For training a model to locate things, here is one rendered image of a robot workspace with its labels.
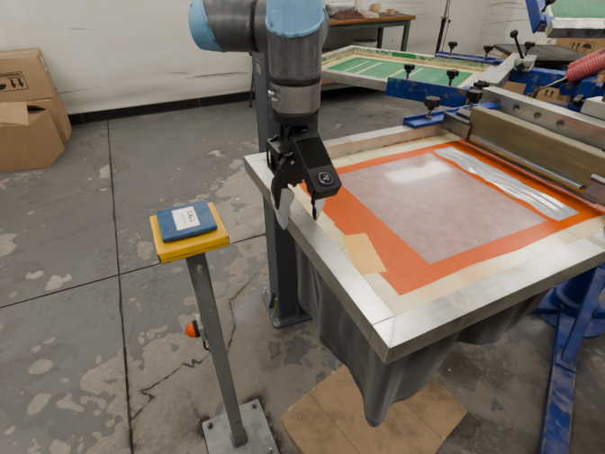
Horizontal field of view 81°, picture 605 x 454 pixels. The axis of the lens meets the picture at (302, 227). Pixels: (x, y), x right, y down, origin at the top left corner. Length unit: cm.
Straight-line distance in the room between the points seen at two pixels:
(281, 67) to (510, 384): 154
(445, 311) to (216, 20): 54
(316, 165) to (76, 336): 162
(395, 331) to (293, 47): 39
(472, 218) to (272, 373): 109
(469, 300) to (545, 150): 51
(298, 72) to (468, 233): 43
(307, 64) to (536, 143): 62
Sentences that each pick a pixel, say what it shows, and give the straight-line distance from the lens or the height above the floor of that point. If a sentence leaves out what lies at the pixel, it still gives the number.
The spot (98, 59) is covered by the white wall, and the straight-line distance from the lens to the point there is 435.
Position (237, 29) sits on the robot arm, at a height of 128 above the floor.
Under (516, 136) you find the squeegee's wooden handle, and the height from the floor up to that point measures 103.
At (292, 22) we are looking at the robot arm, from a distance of 51.
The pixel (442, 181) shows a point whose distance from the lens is 89.
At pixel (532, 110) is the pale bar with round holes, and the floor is 103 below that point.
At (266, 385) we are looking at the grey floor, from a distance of 157.
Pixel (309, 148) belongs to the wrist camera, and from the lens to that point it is 55.
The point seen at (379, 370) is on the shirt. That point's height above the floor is 73.
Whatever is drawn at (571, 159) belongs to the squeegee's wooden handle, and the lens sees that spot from 94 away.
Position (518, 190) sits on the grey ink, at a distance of 91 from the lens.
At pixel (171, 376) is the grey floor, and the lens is 167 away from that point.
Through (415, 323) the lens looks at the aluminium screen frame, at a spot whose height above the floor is 99.
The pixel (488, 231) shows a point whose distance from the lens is 76.
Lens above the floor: 136
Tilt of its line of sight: 37 degrees down
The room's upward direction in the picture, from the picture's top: straight up
